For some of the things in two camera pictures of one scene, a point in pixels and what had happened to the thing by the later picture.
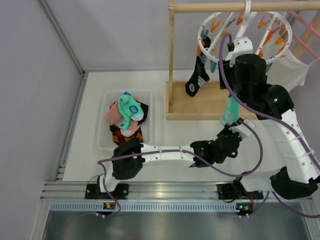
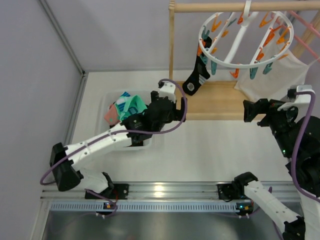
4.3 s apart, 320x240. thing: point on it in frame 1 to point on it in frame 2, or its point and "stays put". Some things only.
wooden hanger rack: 208,103 stays put
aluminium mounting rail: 61,191 stays put
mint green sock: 231,113 to 133,105
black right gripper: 225,78 to 253,110
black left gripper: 230,135 to 162,106
